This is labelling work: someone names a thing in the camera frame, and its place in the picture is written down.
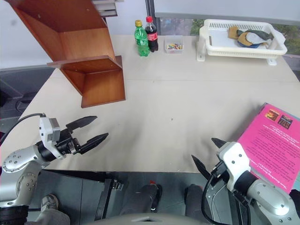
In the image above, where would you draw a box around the grey rounded robot torso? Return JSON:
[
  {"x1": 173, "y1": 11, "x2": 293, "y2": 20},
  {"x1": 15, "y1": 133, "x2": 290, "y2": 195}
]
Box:
[{"x1": 93, "y1": 212, "x2": 211, "y2": 225}]

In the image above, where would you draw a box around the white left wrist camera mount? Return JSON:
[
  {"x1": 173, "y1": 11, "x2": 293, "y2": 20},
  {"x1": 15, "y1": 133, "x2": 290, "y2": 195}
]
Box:
[{"x1": 38, "y1": 116, "x2": 67, "y2": 160}]

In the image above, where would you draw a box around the black window post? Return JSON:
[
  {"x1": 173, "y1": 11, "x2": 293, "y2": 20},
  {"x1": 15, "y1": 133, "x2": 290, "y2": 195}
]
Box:
[{"x1": 145, "y1": 0, "x2": 156, "y2": 22}]

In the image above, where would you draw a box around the green soda bottle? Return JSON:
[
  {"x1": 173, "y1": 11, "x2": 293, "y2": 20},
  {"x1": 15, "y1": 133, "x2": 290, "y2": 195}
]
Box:
[{"x1": 134, "y1": 20, "x2": 150, "y2": 57}]

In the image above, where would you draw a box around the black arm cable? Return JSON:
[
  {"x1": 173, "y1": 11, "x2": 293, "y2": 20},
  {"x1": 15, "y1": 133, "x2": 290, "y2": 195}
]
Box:
[
  {"x1": 202, "y1": 164, "x2": 235, "y2": 222},
  {"x1": 0, "y1": 113, "x2": 46, "y2": 147}
]

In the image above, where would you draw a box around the dark grey furniture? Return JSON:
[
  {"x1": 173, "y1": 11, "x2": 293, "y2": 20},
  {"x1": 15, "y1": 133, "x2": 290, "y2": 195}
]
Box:
[{"x1": 0, "y1": 66, "x2": 55, "y2": 113}]

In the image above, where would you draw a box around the cola bottle red cap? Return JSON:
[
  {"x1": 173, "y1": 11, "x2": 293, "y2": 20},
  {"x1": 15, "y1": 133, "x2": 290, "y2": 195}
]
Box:
[{"x1": 144, "y1": 15, "x2": 159, "y2": 53}]

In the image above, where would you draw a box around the grey window frame bar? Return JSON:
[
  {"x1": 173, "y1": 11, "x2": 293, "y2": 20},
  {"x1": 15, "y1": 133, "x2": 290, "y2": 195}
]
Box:
[{"x1": 154, "y1": 11, "x2": 300, "y2": 25}]

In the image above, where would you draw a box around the white plastic basket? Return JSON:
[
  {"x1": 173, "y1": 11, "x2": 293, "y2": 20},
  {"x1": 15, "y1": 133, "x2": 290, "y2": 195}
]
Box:
[{"x1": 196, "y1": 19, "x2": 288, "y2": 66}]

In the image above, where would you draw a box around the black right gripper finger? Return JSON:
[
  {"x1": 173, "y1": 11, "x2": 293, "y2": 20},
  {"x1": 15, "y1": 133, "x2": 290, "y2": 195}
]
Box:
[
  {"x1": 211, "y1": 137, "x2": 227, "y2": 149},
  {"x1": 191, "y1": 154, "x2": 212, "y2": 182}
]

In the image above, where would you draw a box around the black table leg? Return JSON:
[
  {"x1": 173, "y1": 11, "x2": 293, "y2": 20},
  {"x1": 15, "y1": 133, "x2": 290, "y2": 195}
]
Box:
[{"x1": 95, "y1": 178, "x2": 124, "y2": 221}]

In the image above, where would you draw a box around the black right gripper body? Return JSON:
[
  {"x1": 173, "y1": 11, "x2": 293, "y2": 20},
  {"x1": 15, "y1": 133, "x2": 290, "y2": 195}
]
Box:
[{"x1": 207, "y1": 161, "x2": 228, "y2": 182}]

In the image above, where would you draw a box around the pink book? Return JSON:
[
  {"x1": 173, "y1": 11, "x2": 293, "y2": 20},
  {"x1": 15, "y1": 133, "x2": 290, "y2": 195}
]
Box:
[{"x1": 236, "y1": 103, "x2": 300, "y2": 195}]

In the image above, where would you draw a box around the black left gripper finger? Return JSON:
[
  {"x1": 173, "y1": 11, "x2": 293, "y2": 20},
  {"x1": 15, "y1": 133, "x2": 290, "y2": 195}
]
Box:
[
  {"x1": 65, "y1": 115, "x2": 98, "y2": 132},
  {"x1": 78, "y1": 132, "x2": 110, "y2": 155}
]

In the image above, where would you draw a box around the tan cloth piece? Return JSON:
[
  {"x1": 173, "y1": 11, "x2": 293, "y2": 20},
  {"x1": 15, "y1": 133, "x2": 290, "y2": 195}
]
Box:
[{"x1": 228, "y1": 26, "x2": 240, "y2": 39}]

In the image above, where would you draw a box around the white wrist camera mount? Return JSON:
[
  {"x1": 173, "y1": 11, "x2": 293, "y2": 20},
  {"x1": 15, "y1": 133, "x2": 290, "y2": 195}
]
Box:
[
  {"x1": 38, "y1": 116, "x2": 67, "y2": 160},
  {"x1": 216, "y1": 141, "x2": 256, "y2": 192}
]

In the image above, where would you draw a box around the dark rounded shape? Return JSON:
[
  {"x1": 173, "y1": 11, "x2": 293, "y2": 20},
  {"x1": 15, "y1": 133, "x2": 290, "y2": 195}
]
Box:
[{"x1": 184, "y1": 184, "x2": 205, "y2": 218}]

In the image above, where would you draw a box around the blue yellow white cloth piece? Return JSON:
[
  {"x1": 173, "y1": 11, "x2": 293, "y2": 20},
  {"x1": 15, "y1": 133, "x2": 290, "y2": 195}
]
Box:
[{"x1": 236, "y1": 32, "x2": 266, "y2": 49}]

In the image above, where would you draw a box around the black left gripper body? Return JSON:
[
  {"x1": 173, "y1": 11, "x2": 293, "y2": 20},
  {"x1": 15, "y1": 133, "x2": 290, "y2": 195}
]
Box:
[{"x1": 55, "y1": 127, "x2": 82, "y2": 156}]

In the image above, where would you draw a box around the grey trouser leg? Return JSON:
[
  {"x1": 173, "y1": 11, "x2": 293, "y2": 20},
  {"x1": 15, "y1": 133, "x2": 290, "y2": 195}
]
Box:
[{"x1": 30, "y1": 208, "x2": 71, "y2": 225}]

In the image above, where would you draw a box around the grey sneaker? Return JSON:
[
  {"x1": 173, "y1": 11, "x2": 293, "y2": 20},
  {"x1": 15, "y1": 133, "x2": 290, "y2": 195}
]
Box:
[{"x1": 41, "y1": 194, "x2": 60, "y2": 215}]

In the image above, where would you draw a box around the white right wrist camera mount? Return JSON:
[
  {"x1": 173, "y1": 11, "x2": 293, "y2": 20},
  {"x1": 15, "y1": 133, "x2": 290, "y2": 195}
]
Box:
[{"x1": 216, "y1": 141, "x2": 256, "y2": 192}]

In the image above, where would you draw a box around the olive green cloth piece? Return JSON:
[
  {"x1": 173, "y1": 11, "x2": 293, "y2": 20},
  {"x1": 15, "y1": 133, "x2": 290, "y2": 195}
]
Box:
[{"x1": 236, "y1": 29, "x2": 275, "y2": 44}]

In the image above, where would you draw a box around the clear box of colourful bits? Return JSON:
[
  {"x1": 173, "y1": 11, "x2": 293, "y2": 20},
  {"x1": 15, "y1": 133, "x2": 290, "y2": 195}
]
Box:
[{"x1": 164, "y1": 35, "x2": 185, "y2": 54}]

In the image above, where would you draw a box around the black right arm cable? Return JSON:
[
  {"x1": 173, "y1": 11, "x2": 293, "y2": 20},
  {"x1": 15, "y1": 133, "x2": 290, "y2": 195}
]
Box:
[{"x1": 202, "y1": 164, "x2": 235, "y2": 222}]

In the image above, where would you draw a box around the wooden shelf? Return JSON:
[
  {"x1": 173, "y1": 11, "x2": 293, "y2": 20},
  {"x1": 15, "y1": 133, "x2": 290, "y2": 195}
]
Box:
[{"x1": 6, "y1": 0, "x2": 127, "y2": 109}]

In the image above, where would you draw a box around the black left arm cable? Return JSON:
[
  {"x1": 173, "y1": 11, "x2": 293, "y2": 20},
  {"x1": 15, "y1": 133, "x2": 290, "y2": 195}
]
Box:
[{"x1": 0, "y1": 113, "x2": 46, "y2": 147}]

